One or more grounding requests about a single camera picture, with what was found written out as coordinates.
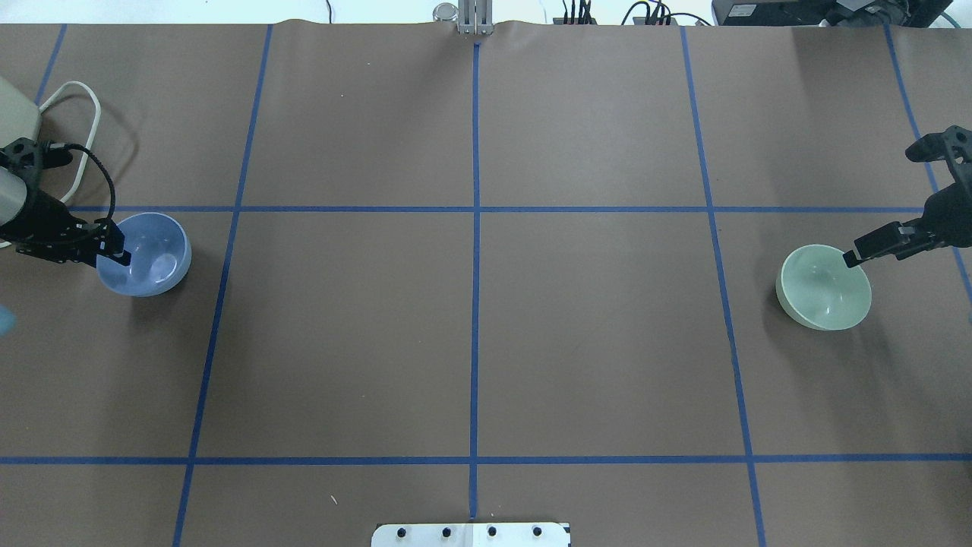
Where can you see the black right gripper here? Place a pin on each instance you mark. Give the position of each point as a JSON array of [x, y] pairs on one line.
[[949, 210]]

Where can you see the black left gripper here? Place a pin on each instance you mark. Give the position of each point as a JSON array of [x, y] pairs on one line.
[[44, 220]]

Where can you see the blue bowl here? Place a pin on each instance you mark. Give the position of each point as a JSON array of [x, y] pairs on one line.
[[161, 255]]

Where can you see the green bowl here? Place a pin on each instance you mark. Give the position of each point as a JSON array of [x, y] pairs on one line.
[[817, 290]]

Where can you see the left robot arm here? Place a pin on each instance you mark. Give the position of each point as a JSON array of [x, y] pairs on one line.
[[41, 226]]

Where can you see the beige appliance box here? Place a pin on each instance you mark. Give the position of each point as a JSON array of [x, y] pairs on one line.
[[20, 118]]

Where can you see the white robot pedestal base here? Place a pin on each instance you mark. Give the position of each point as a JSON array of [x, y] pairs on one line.
[[473, 534]]

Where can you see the aluminium frame post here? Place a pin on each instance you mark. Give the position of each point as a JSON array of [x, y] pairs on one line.
[[475, 17]]

